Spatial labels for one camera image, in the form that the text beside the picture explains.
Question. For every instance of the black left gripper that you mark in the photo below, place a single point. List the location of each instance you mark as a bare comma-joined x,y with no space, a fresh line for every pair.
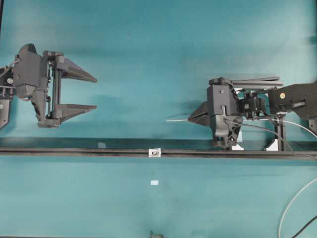
37,79

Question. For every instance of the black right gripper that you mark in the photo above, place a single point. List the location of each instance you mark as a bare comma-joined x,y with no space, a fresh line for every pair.
220,112

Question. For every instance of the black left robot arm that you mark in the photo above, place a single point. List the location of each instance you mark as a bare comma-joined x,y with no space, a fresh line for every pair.
8,92

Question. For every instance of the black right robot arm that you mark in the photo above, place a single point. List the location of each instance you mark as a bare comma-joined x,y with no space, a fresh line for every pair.
299,98

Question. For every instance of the small white label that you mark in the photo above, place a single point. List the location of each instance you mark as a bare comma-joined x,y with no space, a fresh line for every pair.
154,182

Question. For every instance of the metal fitting on rail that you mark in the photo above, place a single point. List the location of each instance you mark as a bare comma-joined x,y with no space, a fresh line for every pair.
154,153

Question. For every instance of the faint tape patch on rail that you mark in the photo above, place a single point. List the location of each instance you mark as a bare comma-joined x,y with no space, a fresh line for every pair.
101,145

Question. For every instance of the black aluminium rail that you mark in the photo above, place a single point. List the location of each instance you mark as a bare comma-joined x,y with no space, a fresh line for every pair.
173,148

